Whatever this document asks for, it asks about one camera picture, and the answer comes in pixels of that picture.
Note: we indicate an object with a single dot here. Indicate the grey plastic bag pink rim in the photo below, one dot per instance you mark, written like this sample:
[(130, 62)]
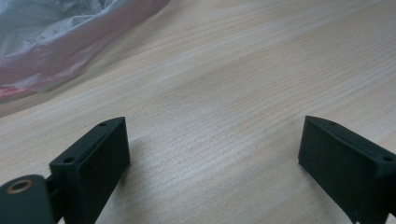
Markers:
[(59, 40)]

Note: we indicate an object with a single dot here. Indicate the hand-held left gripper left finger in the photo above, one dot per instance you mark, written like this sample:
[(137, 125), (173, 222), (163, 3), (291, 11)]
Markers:
[(93, 174)]

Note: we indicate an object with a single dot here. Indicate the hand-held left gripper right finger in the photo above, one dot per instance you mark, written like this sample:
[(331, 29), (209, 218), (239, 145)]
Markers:
[(345, 174)]

